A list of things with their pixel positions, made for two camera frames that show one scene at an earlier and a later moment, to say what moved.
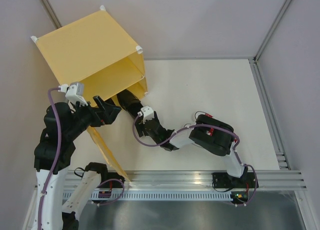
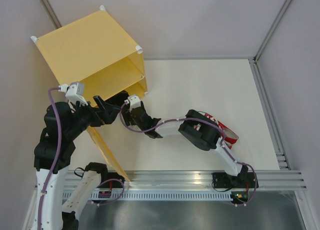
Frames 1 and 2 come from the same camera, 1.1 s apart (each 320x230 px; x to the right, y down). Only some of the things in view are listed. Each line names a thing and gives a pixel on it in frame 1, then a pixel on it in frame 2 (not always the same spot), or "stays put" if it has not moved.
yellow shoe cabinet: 95,50 stays put
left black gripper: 106,115 stays put
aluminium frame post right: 283,9 stays put
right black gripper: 139,126 → 126,116
